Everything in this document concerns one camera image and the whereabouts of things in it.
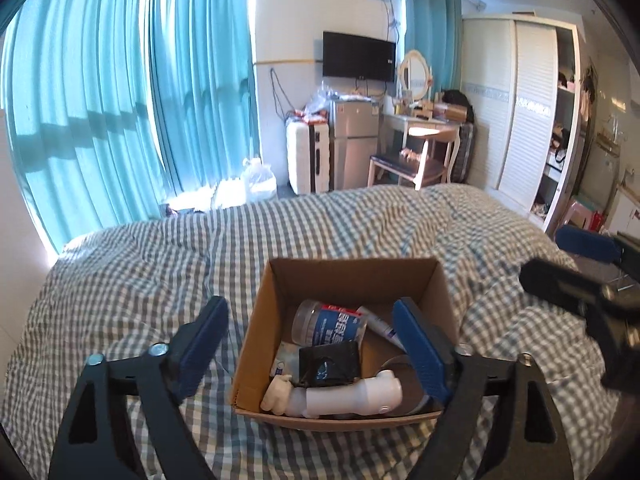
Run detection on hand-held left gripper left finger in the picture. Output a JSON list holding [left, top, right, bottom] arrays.
[[47, 295, 230, 480]]

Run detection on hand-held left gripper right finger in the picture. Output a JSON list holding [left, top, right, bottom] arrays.
[[391, 297, 576, 480]]

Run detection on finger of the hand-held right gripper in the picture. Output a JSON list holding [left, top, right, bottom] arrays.
[[555, 224, 640, 267], [518, 258, 640, 321]]

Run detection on white tape roll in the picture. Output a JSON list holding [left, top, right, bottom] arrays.
[[385, 355, 433, 413]]

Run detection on white tube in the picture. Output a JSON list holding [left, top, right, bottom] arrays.
[[357, 306, 407, 351]]

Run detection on black packet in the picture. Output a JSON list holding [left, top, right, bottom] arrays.
[[298, 341, 362, 388]]

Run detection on clear plastic jar blue label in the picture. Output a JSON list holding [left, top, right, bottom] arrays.
[[291, 299, 370, 347]]

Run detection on brown cardboard box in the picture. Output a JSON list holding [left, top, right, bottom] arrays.
[[228, 257, 462, 433]]

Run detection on pink plastic stool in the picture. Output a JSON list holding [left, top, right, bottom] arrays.
[[562, 197, 593, 231]]

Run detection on grey checked blanket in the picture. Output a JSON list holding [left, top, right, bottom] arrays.
[[0, 183, 626, 480]]

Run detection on white louvered wardrobe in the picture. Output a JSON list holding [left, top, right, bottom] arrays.
[[462, 14, 586, 233]]

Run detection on dark suitcase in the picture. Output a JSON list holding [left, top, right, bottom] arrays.
[[457, 122, 477, 183]]

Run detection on clear water jug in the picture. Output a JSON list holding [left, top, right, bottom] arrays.
[[242, 157, 278, 206]]

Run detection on dark cushioned chair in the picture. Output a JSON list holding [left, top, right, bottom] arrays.
[[368, 152, 446, 191]]

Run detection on wooden box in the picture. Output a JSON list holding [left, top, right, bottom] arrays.
[[422, 101, 473, 122]]

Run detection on white dressing table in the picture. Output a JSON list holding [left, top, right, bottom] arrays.
[[381, 110, 463, 186]]

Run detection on black bag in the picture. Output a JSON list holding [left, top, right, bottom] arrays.
[[440, 89, 475, 123]]

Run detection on white suitcase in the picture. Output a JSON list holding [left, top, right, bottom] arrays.
[[286, 121, 332, 196]]

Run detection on silver mini fridge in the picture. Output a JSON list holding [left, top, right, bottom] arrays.
[[328, 99, 380, 192]]

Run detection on oval white vanity mirror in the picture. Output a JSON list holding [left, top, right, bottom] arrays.
[[398, 49, 432, 102]]

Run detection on wide teal curtain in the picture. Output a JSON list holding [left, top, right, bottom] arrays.
[[0, 0, 173, 256]]

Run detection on clear plastic bags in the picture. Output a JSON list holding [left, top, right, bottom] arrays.
[[305, 85, 381, 123]]

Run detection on narrow teal curtain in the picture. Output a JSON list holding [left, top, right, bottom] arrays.
[[400, 0, 463, 93]]

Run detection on black wall cable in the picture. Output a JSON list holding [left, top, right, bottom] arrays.
[[270, 70, 296, 121]]

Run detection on black wall television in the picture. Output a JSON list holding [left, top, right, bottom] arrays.
[[322, 31, 397, 82]]

